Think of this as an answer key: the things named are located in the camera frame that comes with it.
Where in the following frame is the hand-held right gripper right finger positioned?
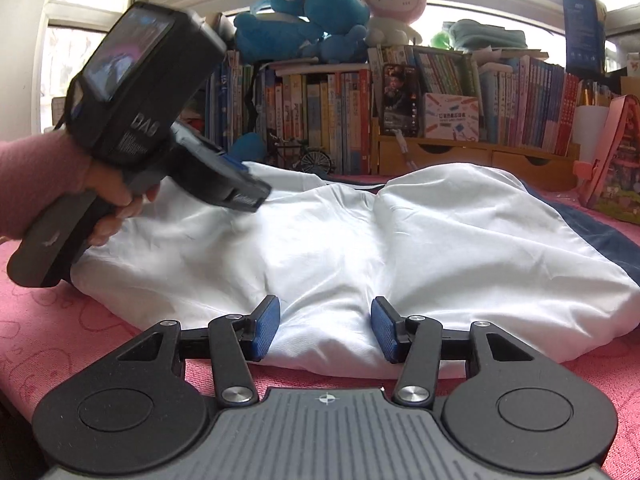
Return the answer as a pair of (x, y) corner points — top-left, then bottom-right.
(370, 296), (535, 407)

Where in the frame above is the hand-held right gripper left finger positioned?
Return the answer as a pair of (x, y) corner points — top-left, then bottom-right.
(118, 294), (283, 407)

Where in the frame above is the blue printed package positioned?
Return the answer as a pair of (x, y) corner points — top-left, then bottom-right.
(561, 0), (607, 81)

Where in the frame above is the pink rabbit print blanket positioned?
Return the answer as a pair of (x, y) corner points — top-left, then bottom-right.
(0, 175), (640, 480)

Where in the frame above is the person's left hand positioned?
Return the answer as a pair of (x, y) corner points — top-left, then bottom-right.
(82, 159), (161, 248)

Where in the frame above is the navy and white jacket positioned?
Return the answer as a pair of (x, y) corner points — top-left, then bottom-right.
(70, 160), (640, 382)

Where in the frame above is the wooden drawer organiser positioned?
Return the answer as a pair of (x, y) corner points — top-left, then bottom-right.
(372, 132), (581, 192)

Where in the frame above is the row of slim textbooks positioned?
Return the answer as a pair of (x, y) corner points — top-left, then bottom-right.
(370, 45), (583, 156)

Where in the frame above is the person's left forearm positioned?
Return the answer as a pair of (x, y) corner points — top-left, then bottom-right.
(0, 130), (94, 241)

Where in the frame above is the blue cat plush toy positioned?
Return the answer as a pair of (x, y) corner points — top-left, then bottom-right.
(300, 0), (373, 64)

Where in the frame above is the black model bicycle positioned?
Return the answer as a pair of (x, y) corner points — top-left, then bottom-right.
(267, 132), (335, 175)

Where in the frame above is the folded green cloth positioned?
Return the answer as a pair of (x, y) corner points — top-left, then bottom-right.
(446, 19), (529, 52)

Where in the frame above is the pink triangular miniature house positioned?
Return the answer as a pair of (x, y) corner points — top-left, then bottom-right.
(575, 94), (640, 224)

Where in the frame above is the white box pencil print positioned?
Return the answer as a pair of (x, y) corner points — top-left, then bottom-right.
(422, 92), (481, 143)

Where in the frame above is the white pen holder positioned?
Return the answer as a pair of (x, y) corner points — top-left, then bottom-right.
(570, 105), (612, 158)

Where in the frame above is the blue plush ball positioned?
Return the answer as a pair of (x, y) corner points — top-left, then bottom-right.
(229, 132), (268, 165)

